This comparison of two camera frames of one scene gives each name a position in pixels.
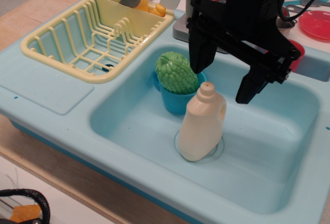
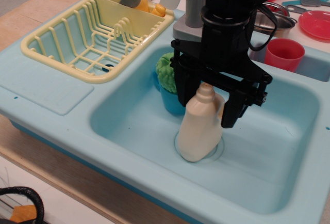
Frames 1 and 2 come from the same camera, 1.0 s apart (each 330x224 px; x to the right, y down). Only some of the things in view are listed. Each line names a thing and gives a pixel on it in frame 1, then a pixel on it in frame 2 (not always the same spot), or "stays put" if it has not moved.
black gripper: (244, 25) to (234, 20)
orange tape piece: (23, 213) stays put
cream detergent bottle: (201, 124) stays put
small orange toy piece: (160, 10) stays put
